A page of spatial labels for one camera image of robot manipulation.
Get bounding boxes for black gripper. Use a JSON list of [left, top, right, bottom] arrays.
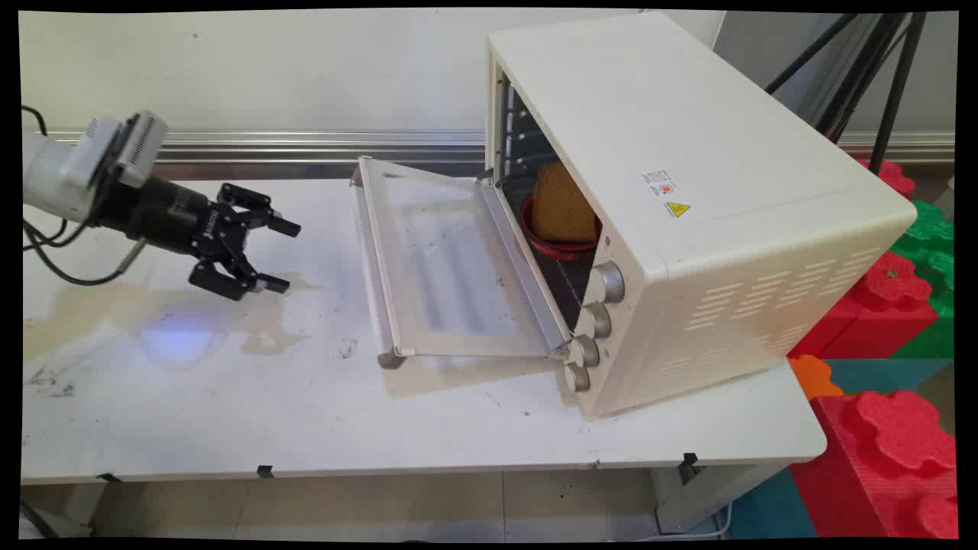
[[90, 175, 302, 302]]

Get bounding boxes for glass oven door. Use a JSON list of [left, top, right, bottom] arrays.
[[351, 156, 574, 370]]

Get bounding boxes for red bowl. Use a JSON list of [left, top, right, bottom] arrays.
[[520, 195, 601, 261]]

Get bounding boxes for brown bread slice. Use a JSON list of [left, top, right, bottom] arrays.
[[531, 161, 601, 244]]

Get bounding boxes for cream toaster oven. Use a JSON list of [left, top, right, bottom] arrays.
[[484, 11, 918, 421]]

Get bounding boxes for orange foam block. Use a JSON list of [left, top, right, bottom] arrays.
[[789, 354, 844, 401]]

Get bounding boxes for black tripod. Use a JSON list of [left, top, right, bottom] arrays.
[[765, 11, 928, 175]]

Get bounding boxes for teal foam block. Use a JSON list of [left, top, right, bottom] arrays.
[[822, 357, 953, 396]]

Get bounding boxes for small red foam block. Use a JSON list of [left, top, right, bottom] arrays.
[[854, 158, 916, 201]]

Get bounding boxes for colourful foam puzzle mats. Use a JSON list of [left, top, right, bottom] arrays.
[[789, 390, 958, 539]]

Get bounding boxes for green foam block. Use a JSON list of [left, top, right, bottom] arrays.
[[888, 200, 956, 360]]

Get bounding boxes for aluminium wall rail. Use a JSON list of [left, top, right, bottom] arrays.
[[46, 130, 956, 163]]

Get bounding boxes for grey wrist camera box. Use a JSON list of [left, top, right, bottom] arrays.
[[84, 110, 169, 189]]

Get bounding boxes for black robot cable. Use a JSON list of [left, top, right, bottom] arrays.
[[21, 105, 147, 287]]

